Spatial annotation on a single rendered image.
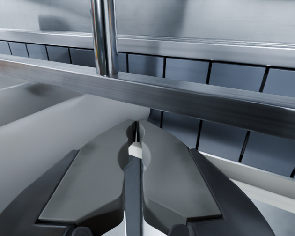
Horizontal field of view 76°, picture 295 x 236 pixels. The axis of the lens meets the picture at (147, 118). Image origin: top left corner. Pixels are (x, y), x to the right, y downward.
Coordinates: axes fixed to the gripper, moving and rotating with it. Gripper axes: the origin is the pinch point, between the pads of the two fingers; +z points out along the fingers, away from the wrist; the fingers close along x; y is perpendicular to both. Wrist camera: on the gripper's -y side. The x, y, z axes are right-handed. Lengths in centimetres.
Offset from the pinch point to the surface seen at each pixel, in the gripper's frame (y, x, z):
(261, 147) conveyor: 2.6, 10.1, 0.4
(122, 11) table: -7.3, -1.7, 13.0
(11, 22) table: -6.0, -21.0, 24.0
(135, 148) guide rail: 3.9, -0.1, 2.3
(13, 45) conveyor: -3.3, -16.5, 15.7
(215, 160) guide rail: 3.7, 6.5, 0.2
